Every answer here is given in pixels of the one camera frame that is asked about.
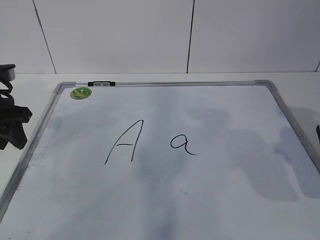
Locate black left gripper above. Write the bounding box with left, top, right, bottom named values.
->
left=0, top=98, right=33, bottom=150

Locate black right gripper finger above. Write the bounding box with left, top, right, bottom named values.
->
left=315, top=124, right=320, bottom=142

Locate round green magnet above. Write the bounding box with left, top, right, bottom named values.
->
left=70, top=87, right=92, bottom=100

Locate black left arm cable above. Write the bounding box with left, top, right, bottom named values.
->
left=0, top=81, right=15, bottom=101

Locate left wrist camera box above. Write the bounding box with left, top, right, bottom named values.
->
left=0, top=64, right=16, bottom=82

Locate black hanger clip on frame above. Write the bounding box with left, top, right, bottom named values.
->
left=87, top=81, right=116, bottom=87

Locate white board with grey frame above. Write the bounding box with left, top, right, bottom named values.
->
left=0, top=80, right=320, bottom=240

